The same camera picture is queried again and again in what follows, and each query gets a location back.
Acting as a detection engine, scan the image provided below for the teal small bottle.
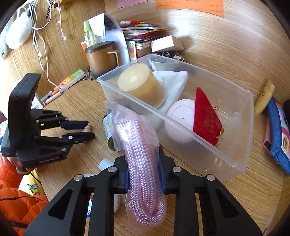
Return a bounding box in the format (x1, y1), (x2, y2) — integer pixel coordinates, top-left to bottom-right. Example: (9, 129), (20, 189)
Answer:
(84, 158), (122, 218)

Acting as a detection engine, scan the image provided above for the pink rope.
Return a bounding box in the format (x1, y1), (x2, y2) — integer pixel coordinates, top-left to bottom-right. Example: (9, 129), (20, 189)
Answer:
(103, 100), (168, 236)

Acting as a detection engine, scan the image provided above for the pink round jar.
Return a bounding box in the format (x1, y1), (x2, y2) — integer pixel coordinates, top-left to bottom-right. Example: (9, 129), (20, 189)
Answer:
(165, 99), (195, 144)

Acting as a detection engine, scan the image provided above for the red velvet pouch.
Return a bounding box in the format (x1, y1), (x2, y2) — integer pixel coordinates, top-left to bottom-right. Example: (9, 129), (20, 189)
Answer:
(193, 87), (224, 147)

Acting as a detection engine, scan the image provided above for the white drawstring bag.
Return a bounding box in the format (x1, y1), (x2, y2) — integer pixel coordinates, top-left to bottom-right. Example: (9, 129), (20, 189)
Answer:
(153, 70), (189, 115)

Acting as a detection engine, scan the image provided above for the person left hand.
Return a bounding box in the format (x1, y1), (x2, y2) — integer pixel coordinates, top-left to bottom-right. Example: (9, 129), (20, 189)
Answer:
(7, 157), (34, 175)

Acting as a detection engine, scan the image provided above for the dark green spray bottle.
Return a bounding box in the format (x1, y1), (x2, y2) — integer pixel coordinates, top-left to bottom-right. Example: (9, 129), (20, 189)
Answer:
(102, 110), (115, 151)

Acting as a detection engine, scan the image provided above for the green orange tube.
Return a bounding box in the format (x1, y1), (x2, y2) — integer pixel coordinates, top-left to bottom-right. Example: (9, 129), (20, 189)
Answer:
(59, 69), (85, 91)

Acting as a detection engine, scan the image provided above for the clear plastic storage bin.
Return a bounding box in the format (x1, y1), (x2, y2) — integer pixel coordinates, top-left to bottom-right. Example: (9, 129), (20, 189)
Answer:
(97, 54), (254, 181)

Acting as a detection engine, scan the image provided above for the orange jacket sleeve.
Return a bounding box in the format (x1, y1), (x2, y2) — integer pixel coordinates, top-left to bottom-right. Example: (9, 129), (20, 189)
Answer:
(1, 156), (49, 235)

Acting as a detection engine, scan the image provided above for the brown ceramic mug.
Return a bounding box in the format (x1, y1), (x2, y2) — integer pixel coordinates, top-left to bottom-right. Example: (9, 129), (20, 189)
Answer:
(85, 41), (120, 79)

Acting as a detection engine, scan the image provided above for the orange sunscreen tube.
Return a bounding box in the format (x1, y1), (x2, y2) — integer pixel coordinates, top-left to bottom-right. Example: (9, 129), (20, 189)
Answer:
(80, 41), (87, 51)

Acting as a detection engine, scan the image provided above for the fruit pattern box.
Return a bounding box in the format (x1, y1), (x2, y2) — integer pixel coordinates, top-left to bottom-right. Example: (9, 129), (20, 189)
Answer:
(126, 40), (137, 61)

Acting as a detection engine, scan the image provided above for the green lotion bottle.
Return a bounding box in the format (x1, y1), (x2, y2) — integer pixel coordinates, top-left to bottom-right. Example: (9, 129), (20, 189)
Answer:
(84, 21), (96, 48)

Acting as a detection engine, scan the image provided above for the blue patchwork pouch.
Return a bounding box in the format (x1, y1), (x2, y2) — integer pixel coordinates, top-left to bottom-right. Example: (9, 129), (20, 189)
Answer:
(264, 98), (289, 174)

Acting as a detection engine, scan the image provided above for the white fluffy item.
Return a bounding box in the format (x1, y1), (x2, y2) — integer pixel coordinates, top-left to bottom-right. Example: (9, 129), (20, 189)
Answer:
(1, 11), (32, 58)

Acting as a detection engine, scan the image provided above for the stack of books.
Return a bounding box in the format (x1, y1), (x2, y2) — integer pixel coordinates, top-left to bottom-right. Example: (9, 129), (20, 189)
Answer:
(119, 21), (166, 58)

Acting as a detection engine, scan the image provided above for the yellow tube bottle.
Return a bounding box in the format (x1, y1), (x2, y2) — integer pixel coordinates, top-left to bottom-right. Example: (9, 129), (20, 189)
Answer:
(254, 80), (276, 115)

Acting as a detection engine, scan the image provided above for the white cardboard box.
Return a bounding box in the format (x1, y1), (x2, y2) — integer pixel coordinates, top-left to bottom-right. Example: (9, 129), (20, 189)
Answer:
(151, 35), (184, 52)

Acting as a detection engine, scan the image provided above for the pink sticky note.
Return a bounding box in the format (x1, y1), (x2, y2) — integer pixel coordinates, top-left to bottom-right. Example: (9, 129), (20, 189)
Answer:
(117, 0), (147, 8)

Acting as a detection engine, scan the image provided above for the orange sticky note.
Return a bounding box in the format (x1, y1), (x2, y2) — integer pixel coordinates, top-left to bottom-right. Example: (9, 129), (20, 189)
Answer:
(155, 0), (224, 17)

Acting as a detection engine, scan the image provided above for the white charging cable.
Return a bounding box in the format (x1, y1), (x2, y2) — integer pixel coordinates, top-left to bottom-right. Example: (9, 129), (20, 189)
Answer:
(24, 0), (68, 91)

